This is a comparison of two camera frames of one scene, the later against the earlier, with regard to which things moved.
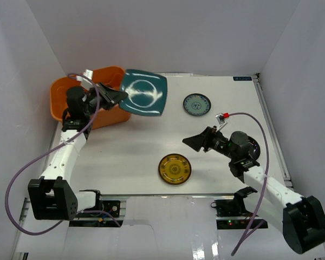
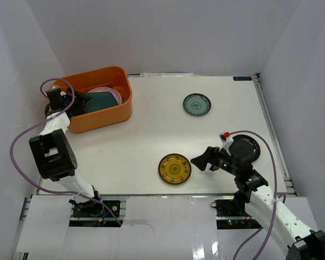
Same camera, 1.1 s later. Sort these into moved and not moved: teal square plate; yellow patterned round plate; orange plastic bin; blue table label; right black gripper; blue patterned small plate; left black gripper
Moved: teal square plate; left black gripper; right black gripper
Not moved: orange plastic bin; yellow patterned round plate; blue table label; blue patterned small plate
